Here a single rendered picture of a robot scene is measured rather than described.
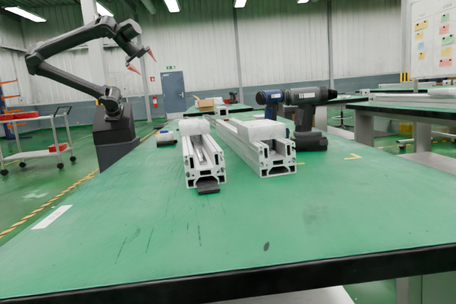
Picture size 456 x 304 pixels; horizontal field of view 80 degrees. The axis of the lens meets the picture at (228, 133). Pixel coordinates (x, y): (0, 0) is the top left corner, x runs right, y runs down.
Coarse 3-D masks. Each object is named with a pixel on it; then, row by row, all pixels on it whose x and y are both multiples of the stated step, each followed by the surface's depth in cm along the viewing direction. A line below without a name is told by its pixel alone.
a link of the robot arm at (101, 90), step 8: (32, 48) 120; (24, 56) 119; (40, 64) 126; (48, 64) 129; (32, 72) 126; (40, 72) 127; (48, 72) 128; (56, 72) 130; (64, 72) 133; (56, 80) 132; (64, 80) 133; (72, 80) 134; (80, 80) 136; (80, 88) 137; (88, 88) 138; (96, 88) 141; (104, 88) 144; (96, 96) 142; (104, 96) 142; (112, 96) 143; (104, 104) 145; (112, 104) 145
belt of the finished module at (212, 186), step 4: (204, 176) 73; (208, 176) 72; (212, 176) 72; (200, 180) 70; (204, 180) 69; (208, 180) 69; (212, 180) 69; (200, 184) 67; (204, 184) 67; (208, 184) 66; (212, 184) 66; (216, 184) 66; (200, 188) 64; (204, 188) 64; (208, 188) 64; (212, 188) 63; (216, 188) 63; (200, 192) 62; (204, 192) 62; (208, 192) 62
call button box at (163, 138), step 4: (160, 132) 130; (164, 132) 129; (168, 132) 130; (172, 132) 131; (156, 136) 127; (160, 136) 127; (164, 136) 128; (168, 136) 128; (172, 136) 128; (156, 140) 127; (160, 140) 128; (164, 140) 128; (168, 140) 128; (172, 140) 129; (176, 140) 132; (160, 144) 128; (164, 144) 128; (168, 144) 128; (172, 144) 129
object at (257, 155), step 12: (216, 120) 144; (228, 132) 112; (228, 144) 115; (240, 144) 90; (252, 144) 74; (264, 144) 71; (276, 144) 77; (288, 144) 71; (240, 156) 92; (252, 156) 76; (264, 156) 70; (276, 156) 73; (288, 156) 71; (252, 168) 78; (264, 168) 70; (276, 168) 76; (288, 168) 72
